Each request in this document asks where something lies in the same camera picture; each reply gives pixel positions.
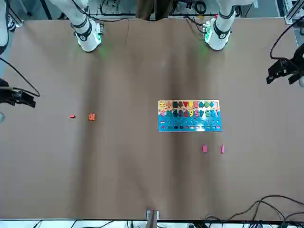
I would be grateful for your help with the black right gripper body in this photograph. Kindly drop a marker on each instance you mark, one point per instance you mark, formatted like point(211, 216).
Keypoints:
point(9, 95)

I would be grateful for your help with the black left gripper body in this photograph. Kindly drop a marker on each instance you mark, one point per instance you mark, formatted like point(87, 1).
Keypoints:
point(299, 59)

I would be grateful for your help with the small red block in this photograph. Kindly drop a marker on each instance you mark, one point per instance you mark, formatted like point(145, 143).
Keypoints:
point(72, 116)

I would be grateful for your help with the orange number ten piece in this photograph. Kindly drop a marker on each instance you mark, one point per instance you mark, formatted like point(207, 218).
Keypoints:
point(92, 116)

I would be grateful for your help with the pink number one piece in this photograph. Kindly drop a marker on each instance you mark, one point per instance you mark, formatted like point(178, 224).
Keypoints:
point(222, 149)

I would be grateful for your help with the blue wooden toy board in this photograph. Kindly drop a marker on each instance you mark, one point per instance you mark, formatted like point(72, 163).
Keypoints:
point(190, 123)

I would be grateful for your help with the pink rectangle piece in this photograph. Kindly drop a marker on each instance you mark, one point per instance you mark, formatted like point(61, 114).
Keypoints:
point(204, 148)

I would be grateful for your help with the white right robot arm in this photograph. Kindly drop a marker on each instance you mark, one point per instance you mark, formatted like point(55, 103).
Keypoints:
point(88, 35)

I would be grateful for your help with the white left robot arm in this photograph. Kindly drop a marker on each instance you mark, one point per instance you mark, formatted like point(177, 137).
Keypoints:
point(219, 35)

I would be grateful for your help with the striped shoe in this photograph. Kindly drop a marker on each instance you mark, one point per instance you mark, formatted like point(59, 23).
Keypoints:
point(11, 22)

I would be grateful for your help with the blue diamond piece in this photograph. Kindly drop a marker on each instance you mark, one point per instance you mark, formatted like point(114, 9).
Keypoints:
point(212, 104)

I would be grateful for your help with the green number three piece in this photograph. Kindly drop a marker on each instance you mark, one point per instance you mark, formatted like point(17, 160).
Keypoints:
point(208, 113)

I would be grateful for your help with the pink trapezoid piece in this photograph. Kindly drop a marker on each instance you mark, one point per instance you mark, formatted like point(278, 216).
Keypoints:
point(196, 104)

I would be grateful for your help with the pink number five piece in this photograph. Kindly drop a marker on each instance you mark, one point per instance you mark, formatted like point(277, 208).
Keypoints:
point(197, 113)

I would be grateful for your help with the yellow shape piece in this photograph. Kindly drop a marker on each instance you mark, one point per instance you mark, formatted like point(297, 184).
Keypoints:
point(191, 104)

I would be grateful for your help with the yellow number six piece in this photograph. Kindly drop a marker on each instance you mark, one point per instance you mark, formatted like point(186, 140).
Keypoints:
point(192, 113)

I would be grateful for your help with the red triangle piece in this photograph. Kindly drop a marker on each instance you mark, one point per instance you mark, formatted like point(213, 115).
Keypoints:
point(186, 104)

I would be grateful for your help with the red number seven piece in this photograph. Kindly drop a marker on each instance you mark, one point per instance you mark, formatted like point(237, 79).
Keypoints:
point(186, 113)

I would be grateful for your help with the dark brown shape piece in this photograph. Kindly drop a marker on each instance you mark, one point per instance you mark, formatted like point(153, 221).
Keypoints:
point(181, 104)

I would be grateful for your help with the grey purple number eight piece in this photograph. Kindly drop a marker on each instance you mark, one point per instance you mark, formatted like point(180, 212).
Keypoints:
point(181, 113)

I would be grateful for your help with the dark green square piece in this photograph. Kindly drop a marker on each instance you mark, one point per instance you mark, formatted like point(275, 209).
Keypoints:
point(175, 104)

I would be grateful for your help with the dark teal number nine piece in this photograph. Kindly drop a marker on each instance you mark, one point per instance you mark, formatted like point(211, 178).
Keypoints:
point(175, 113)

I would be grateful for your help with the orange plus sign piece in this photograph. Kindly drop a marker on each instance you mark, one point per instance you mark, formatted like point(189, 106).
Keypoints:
point(169, 104)

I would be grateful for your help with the yellow equals sign piece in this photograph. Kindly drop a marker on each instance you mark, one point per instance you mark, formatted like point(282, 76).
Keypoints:
point(162, 104)

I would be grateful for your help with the pink greater-than sign piece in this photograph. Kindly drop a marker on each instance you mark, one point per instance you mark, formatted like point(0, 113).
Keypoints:
point(162, 113)

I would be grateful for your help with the aluminium frame post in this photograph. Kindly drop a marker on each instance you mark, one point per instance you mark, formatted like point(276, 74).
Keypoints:
point(291, 16)

